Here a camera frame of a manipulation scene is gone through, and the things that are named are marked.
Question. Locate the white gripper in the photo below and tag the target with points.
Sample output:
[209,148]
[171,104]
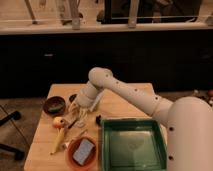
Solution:
[86,97]

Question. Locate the small black eraser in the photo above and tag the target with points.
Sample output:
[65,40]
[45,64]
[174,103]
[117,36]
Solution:
[98,120]

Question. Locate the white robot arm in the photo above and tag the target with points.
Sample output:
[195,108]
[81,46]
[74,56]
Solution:
[188,120]

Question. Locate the white paper cup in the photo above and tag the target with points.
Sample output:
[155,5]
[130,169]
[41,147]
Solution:
[82,120]

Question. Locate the red apple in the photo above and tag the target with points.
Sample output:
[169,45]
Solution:
[58,122]

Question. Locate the yellow banana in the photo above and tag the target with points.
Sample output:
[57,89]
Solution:
[57,142]

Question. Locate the dark brown bowl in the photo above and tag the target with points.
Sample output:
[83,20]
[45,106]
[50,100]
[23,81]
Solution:
[54,106]

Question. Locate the blue grey sponge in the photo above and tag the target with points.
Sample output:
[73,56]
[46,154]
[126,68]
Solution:
[83,151]

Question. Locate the white card packet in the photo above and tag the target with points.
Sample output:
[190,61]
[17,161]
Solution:
[96,102]

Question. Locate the orange bowl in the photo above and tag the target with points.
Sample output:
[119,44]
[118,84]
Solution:
[90,161]

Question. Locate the green plastic bin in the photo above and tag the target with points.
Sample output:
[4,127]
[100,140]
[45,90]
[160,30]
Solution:
[132,145]

